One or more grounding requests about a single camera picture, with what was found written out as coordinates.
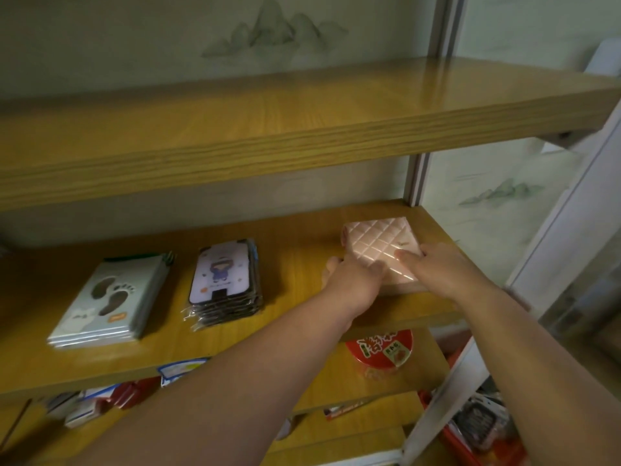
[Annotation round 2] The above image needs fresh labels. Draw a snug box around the red round tub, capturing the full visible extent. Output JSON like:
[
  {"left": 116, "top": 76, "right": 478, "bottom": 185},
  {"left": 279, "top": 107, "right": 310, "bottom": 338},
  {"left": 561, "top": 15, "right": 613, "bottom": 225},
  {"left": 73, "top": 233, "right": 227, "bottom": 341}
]
[{"left": 344, "top": 328, "right": 415, "bottom": 374}]

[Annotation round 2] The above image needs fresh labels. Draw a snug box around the dark snack packet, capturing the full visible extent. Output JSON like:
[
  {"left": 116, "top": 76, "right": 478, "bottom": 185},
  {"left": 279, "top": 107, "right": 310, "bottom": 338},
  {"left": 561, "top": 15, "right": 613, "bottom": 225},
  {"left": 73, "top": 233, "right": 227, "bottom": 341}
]
[{"left": 455, "top": 400, "right": 510, "bottom": 450}]

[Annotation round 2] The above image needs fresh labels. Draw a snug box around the person's right hand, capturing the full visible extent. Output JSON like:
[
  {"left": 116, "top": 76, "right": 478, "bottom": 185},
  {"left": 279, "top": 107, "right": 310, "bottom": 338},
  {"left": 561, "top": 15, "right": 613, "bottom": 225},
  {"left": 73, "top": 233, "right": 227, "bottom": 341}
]
[{"left": 395, "top": 242, "right": 486, "bottom": 302}]

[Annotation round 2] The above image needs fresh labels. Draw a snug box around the red plastic basket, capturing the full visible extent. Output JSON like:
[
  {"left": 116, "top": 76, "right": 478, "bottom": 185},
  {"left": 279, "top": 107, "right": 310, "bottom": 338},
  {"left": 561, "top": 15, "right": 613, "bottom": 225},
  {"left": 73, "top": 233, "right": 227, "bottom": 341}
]
[{"left": 418, "top": 351, "right": 530, "bottom": 466}]

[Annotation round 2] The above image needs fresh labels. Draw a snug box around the flat striped packet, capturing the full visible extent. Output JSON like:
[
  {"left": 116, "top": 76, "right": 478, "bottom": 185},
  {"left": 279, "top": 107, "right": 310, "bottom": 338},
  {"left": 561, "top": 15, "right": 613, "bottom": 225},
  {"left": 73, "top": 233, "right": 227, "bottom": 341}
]
[{"left": 323, "top": 400, "right": 372, "bottom": 422}]

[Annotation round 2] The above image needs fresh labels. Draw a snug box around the person's left forearm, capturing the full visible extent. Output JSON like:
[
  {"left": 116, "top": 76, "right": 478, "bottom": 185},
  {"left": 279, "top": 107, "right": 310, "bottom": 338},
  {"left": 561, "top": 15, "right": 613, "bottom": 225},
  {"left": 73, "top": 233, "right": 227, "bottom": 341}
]
[{"left": 72, "top": 291, "right": 362, "bottom": 466}]

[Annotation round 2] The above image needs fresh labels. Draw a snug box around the blue yellow price label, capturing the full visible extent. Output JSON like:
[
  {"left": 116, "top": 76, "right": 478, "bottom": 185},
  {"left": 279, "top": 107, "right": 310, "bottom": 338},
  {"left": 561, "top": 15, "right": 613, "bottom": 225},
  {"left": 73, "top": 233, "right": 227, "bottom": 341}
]
[{"left": 157, "top": 357, "right": 210, "bottom": 388}]

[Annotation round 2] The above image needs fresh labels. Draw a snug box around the metal shelf post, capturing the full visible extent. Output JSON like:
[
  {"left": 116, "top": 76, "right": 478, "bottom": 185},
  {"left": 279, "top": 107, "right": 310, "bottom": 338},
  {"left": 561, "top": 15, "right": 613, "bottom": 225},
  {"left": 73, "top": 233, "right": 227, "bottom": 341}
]
[
  {"left": 405, "top": 0, "right": 469, "bottom": 208},
  {"left": 397, "top": 99, "right": 621, "bottom": 466}
]

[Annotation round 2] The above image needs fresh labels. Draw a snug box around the person's right forearm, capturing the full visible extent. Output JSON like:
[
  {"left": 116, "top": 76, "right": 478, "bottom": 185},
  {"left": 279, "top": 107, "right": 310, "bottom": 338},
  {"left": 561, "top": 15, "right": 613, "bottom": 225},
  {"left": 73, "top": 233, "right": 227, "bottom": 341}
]
[{"left": 451, "top": 281, "right": 621, "bottom": 466}]

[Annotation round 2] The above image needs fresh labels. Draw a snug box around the white paper note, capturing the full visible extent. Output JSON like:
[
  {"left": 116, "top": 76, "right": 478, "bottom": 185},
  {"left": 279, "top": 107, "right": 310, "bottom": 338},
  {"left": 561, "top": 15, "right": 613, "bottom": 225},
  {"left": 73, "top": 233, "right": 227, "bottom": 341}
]
[{"left": 584, "top": 38, "right": 621, "bottom": 78}]

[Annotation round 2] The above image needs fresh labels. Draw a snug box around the person's left hand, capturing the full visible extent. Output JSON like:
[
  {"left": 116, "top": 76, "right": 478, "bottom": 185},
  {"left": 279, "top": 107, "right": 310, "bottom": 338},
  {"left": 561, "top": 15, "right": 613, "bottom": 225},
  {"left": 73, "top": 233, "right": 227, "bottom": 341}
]
[{"left": 321, "top": 254, "right": 389, "bottom": 320}]

